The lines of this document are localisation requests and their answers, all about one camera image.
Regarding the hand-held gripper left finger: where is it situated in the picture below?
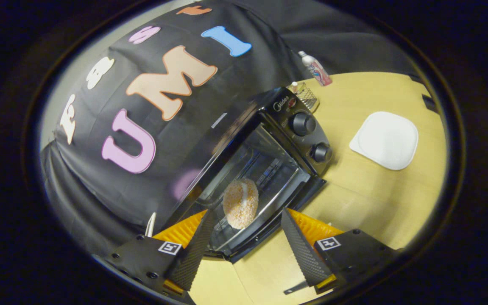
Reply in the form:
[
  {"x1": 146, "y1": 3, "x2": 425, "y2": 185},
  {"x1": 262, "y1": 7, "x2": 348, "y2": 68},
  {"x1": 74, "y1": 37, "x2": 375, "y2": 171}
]
[{"x1": 95, "y1": 209, "x2": 217, "y2": 305}]

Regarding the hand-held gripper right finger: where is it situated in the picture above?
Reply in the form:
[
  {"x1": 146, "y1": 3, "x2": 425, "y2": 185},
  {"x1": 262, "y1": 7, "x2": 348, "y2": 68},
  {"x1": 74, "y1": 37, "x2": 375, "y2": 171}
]
[{"x1": 281, "y1": 208, "x2": 402, "y2": 295}]

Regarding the round sugared bread bun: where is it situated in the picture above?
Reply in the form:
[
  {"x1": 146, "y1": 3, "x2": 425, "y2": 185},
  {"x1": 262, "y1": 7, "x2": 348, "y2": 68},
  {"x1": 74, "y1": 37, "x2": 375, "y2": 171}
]
[{"x1": 223, "y1": 178, "x2": 259, "y2": 230}]

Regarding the black toaster oven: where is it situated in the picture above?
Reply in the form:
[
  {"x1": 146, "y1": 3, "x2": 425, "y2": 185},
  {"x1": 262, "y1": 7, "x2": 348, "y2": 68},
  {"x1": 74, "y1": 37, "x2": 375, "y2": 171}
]
[{"x1": 157, "y1": 87, "x2": 333, "y2": 264}]

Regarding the white square plate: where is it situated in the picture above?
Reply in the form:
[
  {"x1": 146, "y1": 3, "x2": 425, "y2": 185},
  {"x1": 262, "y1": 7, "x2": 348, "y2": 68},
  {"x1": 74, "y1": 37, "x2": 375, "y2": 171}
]
[{"x1": 349, "y1": 111, "x2": 419, "y2": 171}]

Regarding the pink label bottle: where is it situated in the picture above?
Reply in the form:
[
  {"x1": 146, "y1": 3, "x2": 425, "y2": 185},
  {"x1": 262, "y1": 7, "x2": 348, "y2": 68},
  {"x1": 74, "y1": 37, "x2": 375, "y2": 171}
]
[{"x1": 298, "y1": 51, "x2": 333, "y2": 87}]

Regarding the metal wire basket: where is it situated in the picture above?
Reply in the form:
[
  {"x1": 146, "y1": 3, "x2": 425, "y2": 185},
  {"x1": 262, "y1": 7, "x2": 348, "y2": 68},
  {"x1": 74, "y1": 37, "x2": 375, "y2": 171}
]
[{"x1": 286, "y1": 81, "x2": 321, "y2": 113}]

